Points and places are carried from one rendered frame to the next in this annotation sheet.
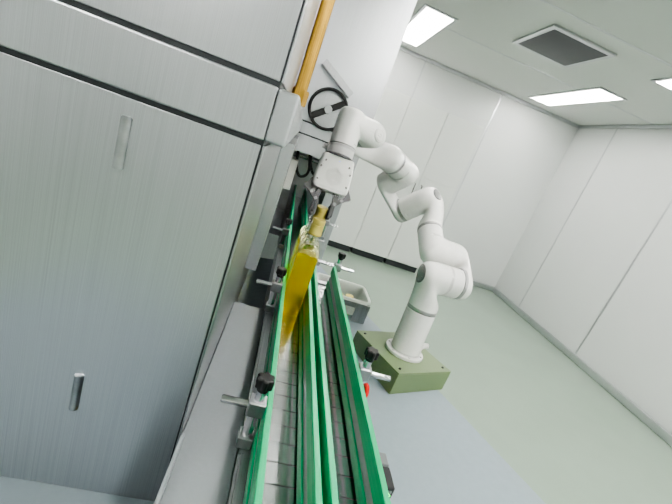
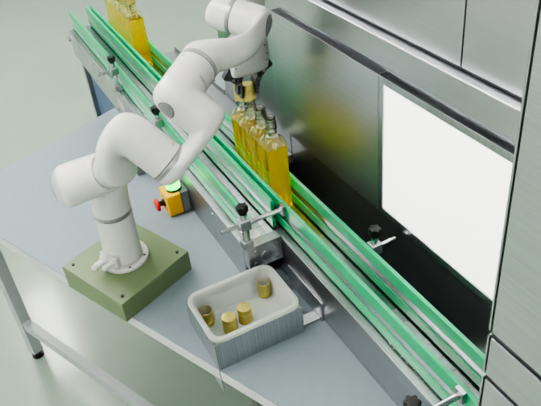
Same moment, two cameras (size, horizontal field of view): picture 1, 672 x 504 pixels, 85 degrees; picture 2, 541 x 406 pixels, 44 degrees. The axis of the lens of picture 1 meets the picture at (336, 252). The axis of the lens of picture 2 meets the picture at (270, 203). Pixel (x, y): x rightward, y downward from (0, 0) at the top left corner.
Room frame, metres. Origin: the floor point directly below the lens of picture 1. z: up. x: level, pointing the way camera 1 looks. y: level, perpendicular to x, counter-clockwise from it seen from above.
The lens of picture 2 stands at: (2.50, -0.24, 1.92)
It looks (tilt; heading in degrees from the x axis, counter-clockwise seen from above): 36 degrees down; 167
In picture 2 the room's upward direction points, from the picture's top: 6 degrees counter-clockwise
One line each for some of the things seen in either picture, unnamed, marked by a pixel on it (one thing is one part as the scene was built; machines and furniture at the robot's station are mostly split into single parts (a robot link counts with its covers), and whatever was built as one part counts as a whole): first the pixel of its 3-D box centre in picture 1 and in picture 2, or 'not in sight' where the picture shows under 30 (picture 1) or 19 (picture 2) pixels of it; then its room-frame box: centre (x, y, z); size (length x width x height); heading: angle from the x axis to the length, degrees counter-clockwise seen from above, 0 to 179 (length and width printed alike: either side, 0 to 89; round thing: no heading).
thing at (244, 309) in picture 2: not in sight; (245, 313); (1.38, -0.07, 0.79); 0.04 x 0.04 x 0.04
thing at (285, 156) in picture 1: (279, 183); (378, 141); (1.34, 0.28, 1.15); 0.90 x 0.03 x 0.34; 11
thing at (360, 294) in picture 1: (339, 296); (244, 312); (1.38, -0.08, 0.80); 0.22 x 0.17 x 0.09; 101
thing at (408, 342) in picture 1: (415, 330); (114, 238); (1.10, -0.33, 0.89); 0.16 x 0.13 x 0.15; 129
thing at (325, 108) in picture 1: (328, 109); not in sight; (2.02, 0.30, 1.49); 0.21 x 0.05 x 0.21; 101
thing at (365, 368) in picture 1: (371, 379); (151, 128); (0.67, -0.16, 0.94); 0.07 x 0.04 x 0.13; 101
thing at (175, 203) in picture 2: not in sight; (175, 199); (0.84, -0.15, 0.79); 0.07 x 0.07 x 0.07; 11
